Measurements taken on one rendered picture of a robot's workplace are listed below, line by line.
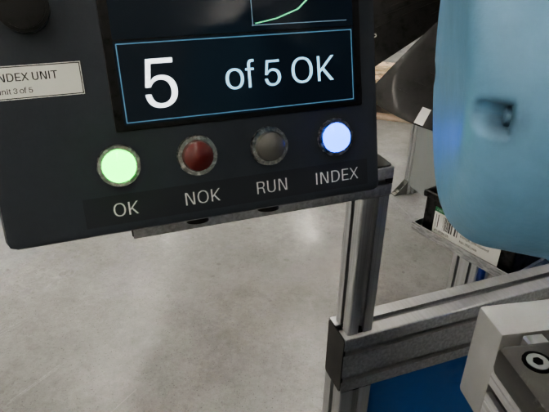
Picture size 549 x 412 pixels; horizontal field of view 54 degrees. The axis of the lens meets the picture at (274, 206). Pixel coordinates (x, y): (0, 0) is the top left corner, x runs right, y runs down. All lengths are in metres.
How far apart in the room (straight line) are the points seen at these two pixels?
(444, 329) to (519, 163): 0.51
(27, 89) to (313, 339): 1.59
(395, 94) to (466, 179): 0.83
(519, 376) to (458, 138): 0.18
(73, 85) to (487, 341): 0.34
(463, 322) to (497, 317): 0.24
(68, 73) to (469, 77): 0.24
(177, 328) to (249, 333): 0.25
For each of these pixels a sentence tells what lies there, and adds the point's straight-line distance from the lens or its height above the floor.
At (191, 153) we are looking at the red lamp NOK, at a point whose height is 1.12.
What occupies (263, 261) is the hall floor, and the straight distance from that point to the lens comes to 2.20.
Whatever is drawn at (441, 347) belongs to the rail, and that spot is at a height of 0.81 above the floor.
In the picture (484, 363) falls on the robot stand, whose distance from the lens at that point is 0.46.
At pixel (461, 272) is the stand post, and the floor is 0.44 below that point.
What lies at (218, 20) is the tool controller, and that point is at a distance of 0.36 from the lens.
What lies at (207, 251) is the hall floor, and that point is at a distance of 2.27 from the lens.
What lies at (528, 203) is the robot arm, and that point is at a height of 1.18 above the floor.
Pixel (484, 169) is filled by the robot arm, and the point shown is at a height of 1.19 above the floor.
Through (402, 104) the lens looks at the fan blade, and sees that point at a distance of 1.00.
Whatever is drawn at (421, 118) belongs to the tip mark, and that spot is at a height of 0.94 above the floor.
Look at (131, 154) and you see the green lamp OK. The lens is 0.35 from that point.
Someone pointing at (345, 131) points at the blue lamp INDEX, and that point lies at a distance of 0.38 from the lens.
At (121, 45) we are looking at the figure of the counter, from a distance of 0.35.
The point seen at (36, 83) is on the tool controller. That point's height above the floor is 1.17.
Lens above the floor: 1.26
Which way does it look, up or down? 29 degrees down
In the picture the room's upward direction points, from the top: 1 degrees clockwise
